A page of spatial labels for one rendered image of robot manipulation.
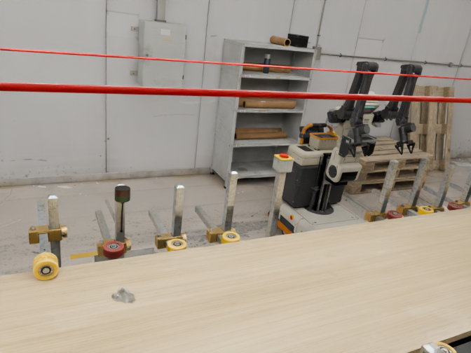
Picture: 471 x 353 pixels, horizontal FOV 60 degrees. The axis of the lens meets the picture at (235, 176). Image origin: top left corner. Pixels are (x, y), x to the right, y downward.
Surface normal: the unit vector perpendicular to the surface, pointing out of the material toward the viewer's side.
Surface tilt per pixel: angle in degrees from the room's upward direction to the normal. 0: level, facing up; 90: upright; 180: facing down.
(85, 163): 90
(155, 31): 90
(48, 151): 90
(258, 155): 90
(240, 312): 0
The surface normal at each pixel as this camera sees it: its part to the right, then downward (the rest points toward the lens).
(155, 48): 0.42, 0.39
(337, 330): 0.11, -0.92
